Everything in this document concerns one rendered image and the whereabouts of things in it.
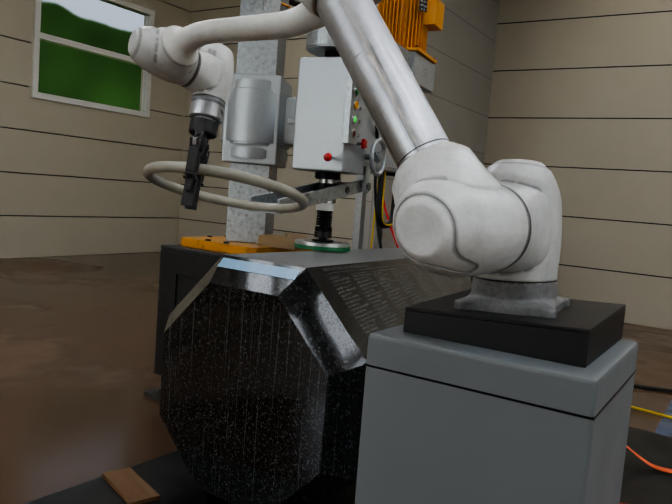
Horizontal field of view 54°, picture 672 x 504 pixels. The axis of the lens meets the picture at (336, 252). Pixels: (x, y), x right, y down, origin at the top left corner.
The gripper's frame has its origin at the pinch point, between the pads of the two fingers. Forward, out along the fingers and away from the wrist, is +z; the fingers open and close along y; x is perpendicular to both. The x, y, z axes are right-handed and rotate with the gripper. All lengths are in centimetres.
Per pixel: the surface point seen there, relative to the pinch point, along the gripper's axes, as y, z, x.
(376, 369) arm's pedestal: -47, 36, -52
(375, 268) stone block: 56, 4, -52
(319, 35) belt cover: 57, -77, -20
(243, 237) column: 138, -12, 10
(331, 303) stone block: 22, 21, -40
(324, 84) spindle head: 63, -61, -24
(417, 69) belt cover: 113, -95, -59
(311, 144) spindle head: 69, -40, -22
